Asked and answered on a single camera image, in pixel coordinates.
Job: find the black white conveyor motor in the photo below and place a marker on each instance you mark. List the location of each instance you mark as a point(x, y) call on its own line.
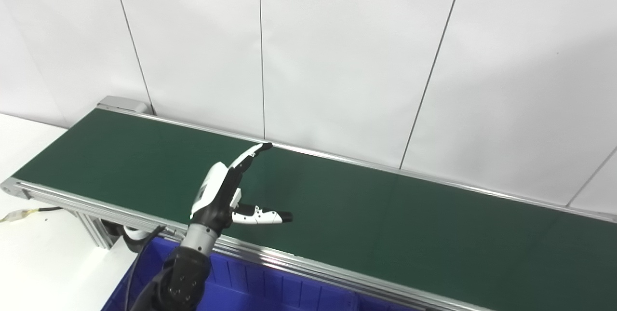
point(135, 234)

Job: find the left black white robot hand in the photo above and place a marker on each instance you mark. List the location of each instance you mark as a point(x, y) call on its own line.
point(214, 195)

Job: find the aluminium conveyor leg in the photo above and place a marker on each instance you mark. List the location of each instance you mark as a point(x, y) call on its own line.
point(94, 231)

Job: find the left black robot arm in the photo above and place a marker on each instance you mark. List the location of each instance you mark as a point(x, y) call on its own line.
point(185, 272)

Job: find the green conveyor belt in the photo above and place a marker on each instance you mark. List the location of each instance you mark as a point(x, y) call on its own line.
point(385, 214)

